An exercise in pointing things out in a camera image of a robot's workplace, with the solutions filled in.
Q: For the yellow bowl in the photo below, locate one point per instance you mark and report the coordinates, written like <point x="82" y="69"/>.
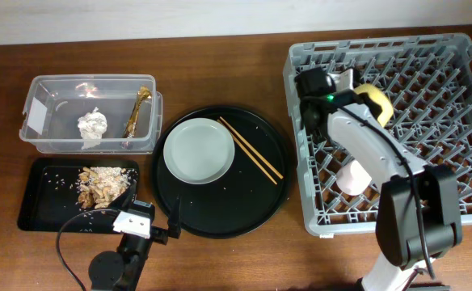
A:
<point x="377" y="102"/>

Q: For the black rectangular tray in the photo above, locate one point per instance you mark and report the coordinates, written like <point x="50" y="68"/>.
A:
<point x="51" y="194"/>

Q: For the pink cup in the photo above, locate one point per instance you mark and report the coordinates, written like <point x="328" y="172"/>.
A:
<point x="353" y="179"/>

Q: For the white tissue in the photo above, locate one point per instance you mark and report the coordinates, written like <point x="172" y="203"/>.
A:
<point x="93" y="125"/>

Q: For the food scraps pile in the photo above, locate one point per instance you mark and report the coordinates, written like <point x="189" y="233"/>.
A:
<point x="98" y="187"/>

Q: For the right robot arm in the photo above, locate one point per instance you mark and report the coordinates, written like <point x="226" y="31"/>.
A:
<point x="418" y="217"/>

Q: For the grey dishwasher rack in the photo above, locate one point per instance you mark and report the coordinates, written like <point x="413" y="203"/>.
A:
<point x="428" y="80"/>

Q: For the gold brown snack wrapper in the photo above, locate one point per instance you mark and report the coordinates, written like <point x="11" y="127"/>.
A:
<point x="131" y="127"/>

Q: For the grey plate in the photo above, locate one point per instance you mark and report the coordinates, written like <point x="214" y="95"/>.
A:
<point x="198" y="151"/>

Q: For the round black serving tray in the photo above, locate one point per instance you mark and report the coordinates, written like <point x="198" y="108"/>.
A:
<point x="242" y="199"/>

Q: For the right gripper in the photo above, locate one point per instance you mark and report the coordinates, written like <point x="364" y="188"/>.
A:
<point x="360" y="97"/>

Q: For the wooden chopstick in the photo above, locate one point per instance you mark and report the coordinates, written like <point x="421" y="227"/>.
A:
<point x="252" y="147"/>
<point x="247" y="151"/>

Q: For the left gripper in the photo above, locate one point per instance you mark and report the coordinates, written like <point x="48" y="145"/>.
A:
<point x="161" y="235"/>

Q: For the clear plastic bin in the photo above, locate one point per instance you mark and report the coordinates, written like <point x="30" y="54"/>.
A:
<point x="55" y="102"/>

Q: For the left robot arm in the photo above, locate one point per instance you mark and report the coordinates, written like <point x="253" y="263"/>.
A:
<point x="121" y="269"/>

